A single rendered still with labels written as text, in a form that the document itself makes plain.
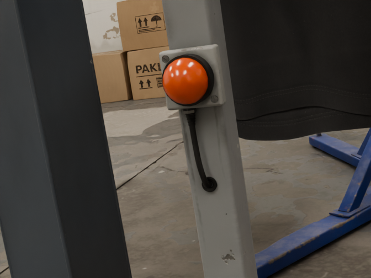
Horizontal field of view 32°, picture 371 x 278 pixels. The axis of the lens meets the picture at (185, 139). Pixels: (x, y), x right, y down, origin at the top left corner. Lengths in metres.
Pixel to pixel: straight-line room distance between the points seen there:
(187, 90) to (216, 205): 0.12
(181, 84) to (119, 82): 5.07
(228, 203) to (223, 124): 0.07
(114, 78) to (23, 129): 4.42
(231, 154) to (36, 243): 0.74
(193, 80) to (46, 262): 0.79
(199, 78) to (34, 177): 0.72
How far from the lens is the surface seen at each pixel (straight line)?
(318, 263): 1.75
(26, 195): 1.22
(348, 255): 1.79
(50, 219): 1.19
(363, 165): 1.99
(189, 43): 0.54
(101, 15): 6.09
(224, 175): 0.55
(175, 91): 0.50
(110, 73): 5.58
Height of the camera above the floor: 0.71
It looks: 12 degrees down
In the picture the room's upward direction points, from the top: 9 degrees counter-clockwise
